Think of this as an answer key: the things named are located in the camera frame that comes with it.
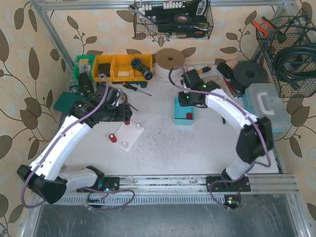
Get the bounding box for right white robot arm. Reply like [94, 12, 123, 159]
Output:
[178, 69, 274, 185]

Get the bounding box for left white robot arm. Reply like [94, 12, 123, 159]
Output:
[17, 82, 132, 208]

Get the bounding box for teal spring tray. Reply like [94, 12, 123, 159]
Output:
[173, 96, 195, 125]

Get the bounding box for red white tape roll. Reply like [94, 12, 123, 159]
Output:
[187, 66, 195, 71]

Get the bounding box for brown tape roll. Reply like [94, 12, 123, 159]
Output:
[119, 92, 128, 105]

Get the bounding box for yellow black nut driver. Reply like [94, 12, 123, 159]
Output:
[197, 66, 212, 74]

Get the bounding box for beige work glove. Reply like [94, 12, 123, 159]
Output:
[202, 75, 227, 92]

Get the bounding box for black rectangular case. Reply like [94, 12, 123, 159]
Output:
[217, 62, 234, 79]

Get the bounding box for yellow parts bin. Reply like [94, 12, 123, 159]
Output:
[92, 54, 153, 83]

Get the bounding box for black green battery device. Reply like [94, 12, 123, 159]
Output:
[78, 73, 94, 97]

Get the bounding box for black pipe fitting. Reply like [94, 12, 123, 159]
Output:
[131, 58, 153, 80]

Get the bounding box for green foam pad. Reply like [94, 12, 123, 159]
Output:
[53, 92, 84, 114]

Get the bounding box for green parts bin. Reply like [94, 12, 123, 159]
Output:
[73, 55, 95, 82]

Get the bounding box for teal plastic toolbox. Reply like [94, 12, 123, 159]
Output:
[242, 83, 291, 135]

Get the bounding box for white peg base plate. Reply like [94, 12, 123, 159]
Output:
[110, 121, 144, 153]

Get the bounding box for white cable coil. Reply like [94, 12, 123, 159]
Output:
[154, 48, 186, 83]

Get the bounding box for red handled pry tool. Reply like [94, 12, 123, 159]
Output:
[222, 76, 243, 99]

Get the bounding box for wire basket with tools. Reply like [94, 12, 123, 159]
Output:
[128, 0, 213, 41]

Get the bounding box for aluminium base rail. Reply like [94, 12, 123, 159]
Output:
[55, 174, 299, 205]

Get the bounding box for orange handled pliers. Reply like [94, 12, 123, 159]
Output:
[251, 16, 276, 37]

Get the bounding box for wire basket with cables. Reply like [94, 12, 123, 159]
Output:
[256, 15, 316, 98]

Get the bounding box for black coiled hose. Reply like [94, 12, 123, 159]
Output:
[274, 14, 316, 83]

